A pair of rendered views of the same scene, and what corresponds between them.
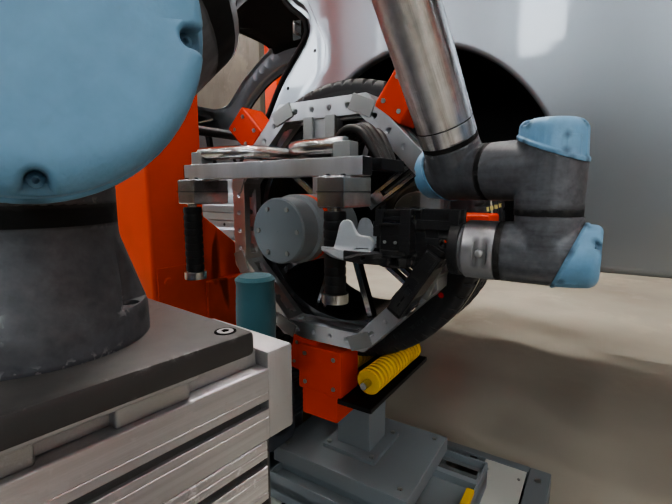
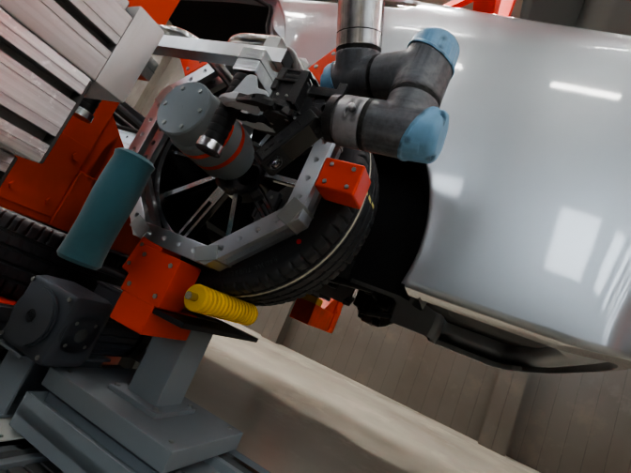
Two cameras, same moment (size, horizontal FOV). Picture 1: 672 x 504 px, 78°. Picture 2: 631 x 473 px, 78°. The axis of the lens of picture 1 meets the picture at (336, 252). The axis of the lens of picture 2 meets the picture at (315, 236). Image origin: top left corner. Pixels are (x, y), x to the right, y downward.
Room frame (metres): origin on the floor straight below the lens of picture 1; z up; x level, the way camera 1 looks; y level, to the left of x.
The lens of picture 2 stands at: (0.01, -0.12, 0.56)
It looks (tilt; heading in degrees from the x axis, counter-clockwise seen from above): 11 degrees up; 351
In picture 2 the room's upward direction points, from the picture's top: 23 degrees clockwise
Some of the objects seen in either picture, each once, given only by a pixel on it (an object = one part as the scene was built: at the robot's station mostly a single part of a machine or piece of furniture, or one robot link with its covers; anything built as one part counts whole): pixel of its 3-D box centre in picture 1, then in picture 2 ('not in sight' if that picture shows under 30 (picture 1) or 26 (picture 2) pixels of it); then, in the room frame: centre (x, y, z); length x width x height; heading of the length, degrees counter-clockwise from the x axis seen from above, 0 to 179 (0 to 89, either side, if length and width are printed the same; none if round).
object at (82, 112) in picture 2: (194, 240); (99, 84); (0.83, 0.29, 0.83); 0.04 x 0.04 x 0.16
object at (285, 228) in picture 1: (309, 227); (210, 135); (0.88, 0.06, 0.85); 0.21 x 0.14 x 0.14; 147
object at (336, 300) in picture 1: (335, 254); (227, 112); (0.65, 0.00, 0.83); 0.04 x 0.04 x 0.16
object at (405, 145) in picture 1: (327, 225); (226, 152); (0.94, 0.02, 0.85); 0.54 x 0.07 x 0.54; 57
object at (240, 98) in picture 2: (373, 255); (263, 105); (0.58, -0.05, 0.83); 0.09 x 0.05 x 0.02; 66
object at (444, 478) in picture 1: (379, 478); (150, 450); (1.05, -0.12, 0.13); 0.50 x 0.36 x 0.10; 57
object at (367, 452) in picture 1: (362, 409); (170, 363); (1.08, -0.07, 0.32); 0.40 x 0.30 x 0.28; 57
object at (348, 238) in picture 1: (346, 239); (244, 90); (0.61, -0.01, 0.86); 0.09 x 0.03 x 0.06; 66
